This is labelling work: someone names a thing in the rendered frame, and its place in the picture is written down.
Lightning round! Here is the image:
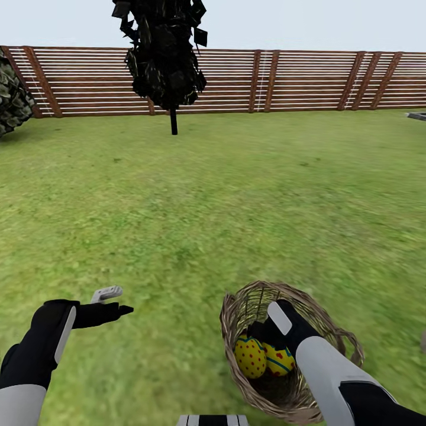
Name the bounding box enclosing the easter egg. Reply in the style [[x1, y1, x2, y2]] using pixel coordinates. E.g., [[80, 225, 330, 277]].
[[233, 333, 267, 380], [261, 342, 297, 378]]

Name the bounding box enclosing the wicker basket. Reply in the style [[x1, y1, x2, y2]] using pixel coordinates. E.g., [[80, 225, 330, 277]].
[[220, 281, 365, 426]]

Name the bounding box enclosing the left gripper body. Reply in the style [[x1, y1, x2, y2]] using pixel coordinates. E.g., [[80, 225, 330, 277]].
[[84, 302, 119, 328]]

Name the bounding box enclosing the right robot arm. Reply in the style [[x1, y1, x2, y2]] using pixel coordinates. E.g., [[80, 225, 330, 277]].
[[247, 300, 426, 426]]

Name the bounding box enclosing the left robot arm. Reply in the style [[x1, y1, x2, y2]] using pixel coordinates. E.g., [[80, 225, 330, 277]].
[[0, 286, 134, 426]]

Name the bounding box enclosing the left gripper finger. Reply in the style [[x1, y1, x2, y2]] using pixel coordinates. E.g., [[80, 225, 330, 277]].
[[118, 306, 134, 318]]

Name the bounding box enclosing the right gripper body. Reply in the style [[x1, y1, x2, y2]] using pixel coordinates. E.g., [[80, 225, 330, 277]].
[[251, 319, 285, 350]]

